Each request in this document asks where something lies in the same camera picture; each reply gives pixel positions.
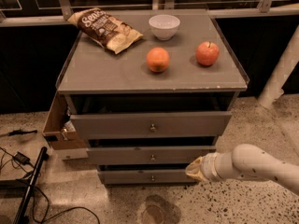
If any grey drawer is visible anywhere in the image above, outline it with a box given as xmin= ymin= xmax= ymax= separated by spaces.
xmin=98 ymin=169 xmax=197 ymax=185
xmin=87 ymin=146 xmax=216 ymax=165
xmin=71 ymin=111 xmax=232 ymax=140

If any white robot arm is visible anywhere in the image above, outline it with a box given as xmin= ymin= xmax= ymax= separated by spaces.
xmin=185 ymin=27 xmax=299 ymax=195

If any grey bottom drawer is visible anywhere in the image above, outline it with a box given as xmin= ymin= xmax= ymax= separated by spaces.
xmin=98 ymin=169 xmax=197 ymax=185

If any grey top drawer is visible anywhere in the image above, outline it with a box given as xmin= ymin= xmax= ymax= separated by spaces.
xmin=71 ymin=111 xmax=232 ymax=140

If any grey drawer cabinet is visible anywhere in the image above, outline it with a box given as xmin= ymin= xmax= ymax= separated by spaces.
xmin=57 ymin=9 xmax=249 ymax=172

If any orange fruit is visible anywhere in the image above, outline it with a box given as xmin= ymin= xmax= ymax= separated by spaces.
xmin=147 ymin=48 xmax=170 ymax=73

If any red apple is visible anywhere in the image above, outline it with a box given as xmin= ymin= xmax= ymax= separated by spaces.
xmin=195 ymin=41 xmax=220 ymax=66

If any cardboard box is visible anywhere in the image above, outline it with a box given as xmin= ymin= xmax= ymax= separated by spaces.
xmin=43 ymin=93 xmax=87 ymax=150

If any white bowl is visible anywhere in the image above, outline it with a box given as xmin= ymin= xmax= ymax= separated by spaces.
xmin=149 ymin=14 xmax=180 ymax=40

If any brown chip bag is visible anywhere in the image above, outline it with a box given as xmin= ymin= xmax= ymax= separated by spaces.
xmin=68 ymin=8 xmax=143 ymax=54

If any black power adapter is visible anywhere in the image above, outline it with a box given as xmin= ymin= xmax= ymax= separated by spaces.
xmin=13 ymin=152 xmax=30 ymax=165

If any black pole on floor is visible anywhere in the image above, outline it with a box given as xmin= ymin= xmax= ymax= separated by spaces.
xmin=13 ymin=147 xmax=48 ymax=224

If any metal window railing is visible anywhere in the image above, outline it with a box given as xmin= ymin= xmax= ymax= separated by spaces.
xmin=0 ymin=0 xmax=299 ymax=26

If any black tool on floor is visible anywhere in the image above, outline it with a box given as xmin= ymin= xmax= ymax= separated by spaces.
xmin=0 ymin=129 xmax=37 ymax=137

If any black cable on floor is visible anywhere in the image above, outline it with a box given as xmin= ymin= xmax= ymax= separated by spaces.
xmin=0 ymin=147 xmax=101 ymax=224

